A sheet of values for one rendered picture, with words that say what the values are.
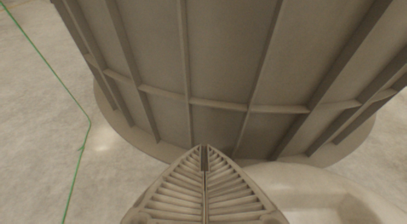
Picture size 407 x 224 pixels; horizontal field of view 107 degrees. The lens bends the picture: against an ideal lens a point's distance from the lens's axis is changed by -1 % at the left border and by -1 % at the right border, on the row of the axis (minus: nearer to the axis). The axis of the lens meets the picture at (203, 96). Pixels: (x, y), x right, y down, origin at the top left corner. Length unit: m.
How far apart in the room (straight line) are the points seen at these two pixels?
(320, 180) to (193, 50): 0.45
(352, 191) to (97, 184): 0.90
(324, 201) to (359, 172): 0.60
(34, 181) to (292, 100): 1.12
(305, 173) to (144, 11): 0.56
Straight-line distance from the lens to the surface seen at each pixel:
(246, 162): 0.83
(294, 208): 0.52
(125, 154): 0.93
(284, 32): 0.40
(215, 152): 0.17
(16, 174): 1.18
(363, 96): 0.72
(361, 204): 0.54
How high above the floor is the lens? 0.76
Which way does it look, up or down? 44 degrees down
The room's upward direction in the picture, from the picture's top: 1 degrees clockwise
